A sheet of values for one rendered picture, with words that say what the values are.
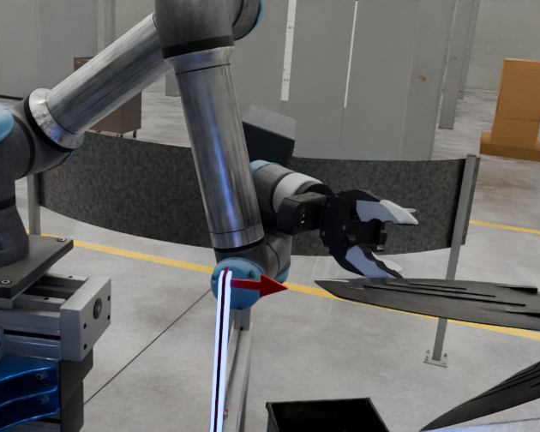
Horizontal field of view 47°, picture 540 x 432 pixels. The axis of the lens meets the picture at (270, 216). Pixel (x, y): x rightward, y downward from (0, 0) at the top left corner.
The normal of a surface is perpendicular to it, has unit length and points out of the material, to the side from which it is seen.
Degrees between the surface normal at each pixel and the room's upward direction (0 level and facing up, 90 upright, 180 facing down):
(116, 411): 0
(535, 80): 90
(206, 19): 72
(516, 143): 90
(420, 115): 90
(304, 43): 90
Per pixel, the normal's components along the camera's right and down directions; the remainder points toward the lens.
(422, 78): -0.31, 0.26
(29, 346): -0.11, 0.29
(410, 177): 0.36, 0.30
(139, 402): 0.07, -0.95
